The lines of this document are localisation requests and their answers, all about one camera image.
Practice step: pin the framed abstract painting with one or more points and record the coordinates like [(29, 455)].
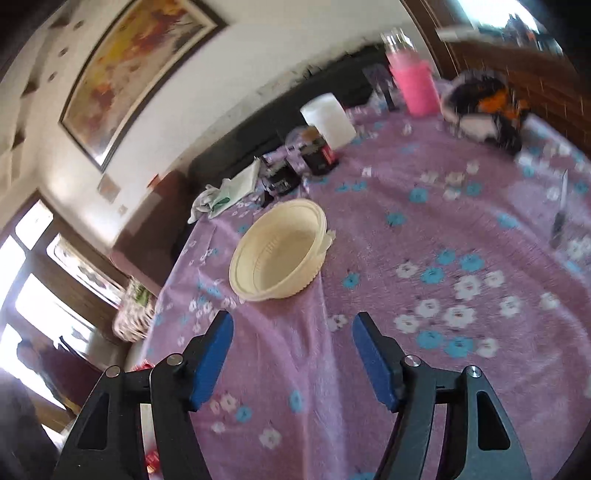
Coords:
[(138, 69)]

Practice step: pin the silver black pen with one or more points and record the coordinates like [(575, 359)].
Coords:
[(559, 212)]

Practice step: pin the flat white box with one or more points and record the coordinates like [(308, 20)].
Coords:
[(455, 33)]

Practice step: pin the red packet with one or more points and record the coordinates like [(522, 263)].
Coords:
[(142, 367), (152, 461)]

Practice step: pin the small framed wall plaque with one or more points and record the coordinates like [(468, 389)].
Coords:
[(109, 187)]

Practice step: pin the small cream plastic bowl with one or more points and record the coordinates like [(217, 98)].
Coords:
[(277, 251)]

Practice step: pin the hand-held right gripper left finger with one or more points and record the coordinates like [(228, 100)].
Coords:
[(212, 360)]

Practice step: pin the brown sofa armrest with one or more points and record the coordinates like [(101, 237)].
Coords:
[(152, 221)]

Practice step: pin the person's dark clothing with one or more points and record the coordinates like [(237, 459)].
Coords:
[(23, 434)]

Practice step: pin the dark sofa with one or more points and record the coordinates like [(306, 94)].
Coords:
[(258, 129)]

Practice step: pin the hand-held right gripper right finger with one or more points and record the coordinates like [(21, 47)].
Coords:
[(376, 364)]

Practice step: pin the woven basket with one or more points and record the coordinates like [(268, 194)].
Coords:
[(134, 314)]

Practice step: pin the pink sleeved glass bottle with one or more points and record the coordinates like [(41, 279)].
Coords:
[(415, 87)]

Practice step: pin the floral purple tablecloth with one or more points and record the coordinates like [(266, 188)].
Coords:
[(415, 221)]

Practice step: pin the orange black white plush toy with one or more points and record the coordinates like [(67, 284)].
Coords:
[(485, 110)]

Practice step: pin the white cup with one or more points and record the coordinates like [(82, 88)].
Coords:
[(328, 120)]

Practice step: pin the wall switch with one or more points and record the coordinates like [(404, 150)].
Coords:
[(122, 210)]

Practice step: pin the pile of dark objects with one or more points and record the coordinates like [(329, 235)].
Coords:
[(526, 30)]

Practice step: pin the white cloth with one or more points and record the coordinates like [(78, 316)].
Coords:
[(203, 205)]

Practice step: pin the wooden glazed door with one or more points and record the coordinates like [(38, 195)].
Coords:
[(55, 286)]

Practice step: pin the tall dark jar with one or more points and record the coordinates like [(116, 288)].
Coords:
[(319, 152)]

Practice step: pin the short black jar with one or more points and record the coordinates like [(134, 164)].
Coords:
[(279, 180)]

